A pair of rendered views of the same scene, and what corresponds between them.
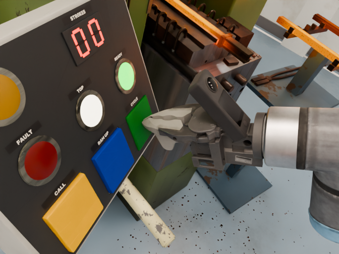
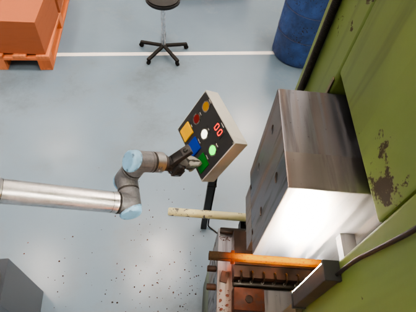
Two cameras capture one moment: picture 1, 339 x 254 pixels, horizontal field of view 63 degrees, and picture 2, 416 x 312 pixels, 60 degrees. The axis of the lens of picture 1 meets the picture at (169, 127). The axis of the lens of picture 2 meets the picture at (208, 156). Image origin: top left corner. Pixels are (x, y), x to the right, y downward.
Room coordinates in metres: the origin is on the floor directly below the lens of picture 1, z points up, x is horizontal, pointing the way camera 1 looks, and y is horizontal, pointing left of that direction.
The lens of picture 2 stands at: (1.14, -0.51, 2.40)
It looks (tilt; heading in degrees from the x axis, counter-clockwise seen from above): 54 degrees down; 143
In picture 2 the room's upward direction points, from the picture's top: 8 degrees clockwise
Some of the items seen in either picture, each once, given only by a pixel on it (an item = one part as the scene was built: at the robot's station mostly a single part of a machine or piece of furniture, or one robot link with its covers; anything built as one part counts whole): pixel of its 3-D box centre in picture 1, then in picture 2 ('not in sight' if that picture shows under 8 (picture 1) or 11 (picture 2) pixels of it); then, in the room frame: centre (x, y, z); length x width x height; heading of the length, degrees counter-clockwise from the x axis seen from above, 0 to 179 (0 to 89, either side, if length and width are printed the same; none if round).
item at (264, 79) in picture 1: (292, 71); not in sight; (1.32, -0.48, 0.73); 0.60 x 0.04 x 0.01; 139
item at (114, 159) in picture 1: (112, 160); (194, 147); (0.26, 0.07, 1.01); 0.07 x 0.05 x 0.07; 172
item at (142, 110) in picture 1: (138, 122); (202, 163); (0.36, 0.06, 1.00); 0.07 x 0.05 x 0.07; 172
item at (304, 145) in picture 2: not in sight; (340, 197); (0.94, 0.11, 1.56); 0.42 x 0.39 x 0.40; 57
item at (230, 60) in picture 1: (231, 61); (224, 277); (0.84, -0.11, 0.92); 0.04 x 0.03 x 0.01; 134
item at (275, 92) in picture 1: (292, 92); not in sight; (1.17, -0.48, 0.71); 0.40 x 0.30 x 0.02; 140
